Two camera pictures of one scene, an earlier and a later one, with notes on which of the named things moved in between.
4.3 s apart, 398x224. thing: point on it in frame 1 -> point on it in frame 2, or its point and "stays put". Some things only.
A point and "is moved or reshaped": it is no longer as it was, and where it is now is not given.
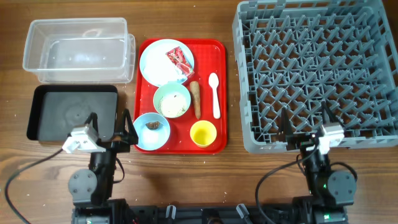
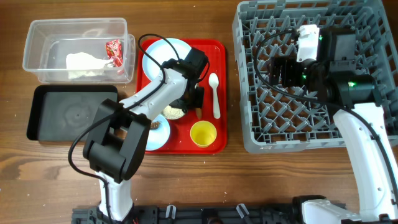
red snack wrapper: [178, 58] is moved or reshaped
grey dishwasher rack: [302, 54] stays put
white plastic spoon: [214, 80] stays put
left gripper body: [116, 147] -> [191, 99]
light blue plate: [158, 68] stays put
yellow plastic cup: [203, 133] stays put
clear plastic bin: [80, 50] stays put
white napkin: [160, 68] -> [83, 64]
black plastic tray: [55, 110] stays put
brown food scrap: [153, 125] stays put
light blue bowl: [153, 130] stays put
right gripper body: [300, 144] -> [294, 73]
